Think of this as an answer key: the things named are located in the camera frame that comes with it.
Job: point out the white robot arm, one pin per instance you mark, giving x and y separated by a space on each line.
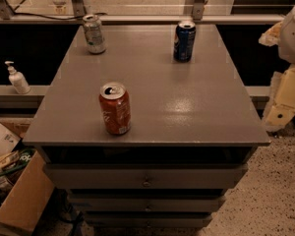
281 34

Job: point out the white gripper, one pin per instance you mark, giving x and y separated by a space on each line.
293 36

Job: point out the bottom grey drawer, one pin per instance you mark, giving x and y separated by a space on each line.
148 219

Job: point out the grey drawer cabinet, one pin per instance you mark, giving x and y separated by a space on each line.
195 113

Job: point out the silver green soda can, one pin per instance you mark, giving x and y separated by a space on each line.
93 33

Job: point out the blue pepsi can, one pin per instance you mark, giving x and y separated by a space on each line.
185 34

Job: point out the white pump dispenser bottle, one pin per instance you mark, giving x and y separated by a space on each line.
17 79

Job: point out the grey drawer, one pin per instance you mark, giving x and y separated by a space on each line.
171 204
66 176
148 219

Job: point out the red soda can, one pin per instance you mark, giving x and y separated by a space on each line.
115 107

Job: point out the brown cardboard box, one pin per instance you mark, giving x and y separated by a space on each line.
26 191

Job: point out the top grey drawer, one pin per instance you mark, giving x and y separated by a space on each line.
66 176

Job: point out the white flat cardboard piece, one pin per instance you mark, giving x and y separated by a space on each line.
8 140

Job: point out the middle grey drawer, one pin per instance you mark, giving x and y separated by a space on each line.
171 204

